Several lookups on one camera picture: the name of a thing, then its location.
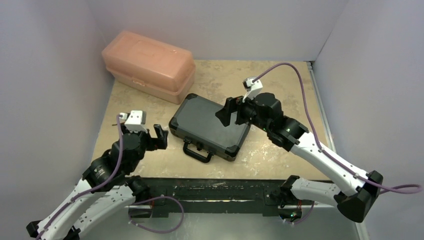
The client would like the black poker carrying case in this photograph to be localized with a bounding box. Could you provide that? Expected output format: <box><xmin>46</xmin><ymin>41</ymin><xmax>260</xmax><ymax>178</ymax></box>
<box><xmin>168</xmin><ymin>93</ymin><xmax>251</xmax><ymax>163</ymax></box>

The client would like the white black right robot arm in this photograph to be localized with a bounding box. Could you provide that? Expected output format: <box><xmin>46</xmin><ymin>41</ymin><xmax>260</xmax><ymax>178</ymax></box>
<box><xmin>215</xmin><ymin>92</ymin><xmax>383</xmax><ymax>223</ymax></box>

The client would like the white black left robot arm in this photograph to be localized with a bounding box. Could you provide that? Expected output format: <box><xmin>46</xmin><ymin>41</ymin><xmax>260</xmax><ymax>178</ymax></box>
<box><xmin>26</xmin><ymin>124</ymin><xmax>169</xmax><ymax>240</ymax></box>

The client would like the pink plastic storage box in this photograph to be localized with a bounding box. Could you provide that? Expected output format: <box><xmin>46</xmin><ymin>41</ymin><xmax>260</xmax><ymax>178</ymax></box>
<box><xmin>101</xmin><ymin>30</ymin><xmax>196</xmax><ymax>105</ymax></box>

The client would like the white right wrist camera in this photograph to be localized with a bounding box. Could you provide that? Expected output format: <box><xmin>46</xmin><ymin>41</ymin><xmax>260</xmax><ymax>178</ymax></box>
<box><xmin>242</xmin><ymin>76</ymin><xmax>263</xmax><ymax>103</ymax></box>

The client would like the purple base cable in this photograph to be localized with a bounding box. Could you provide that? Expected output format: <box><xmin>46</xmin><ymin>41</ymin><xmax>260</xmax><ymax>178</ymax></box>
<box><xmin>127</xmin><ymin>196</ymin><xmax>185</xmax><ymax>233</ymax></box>

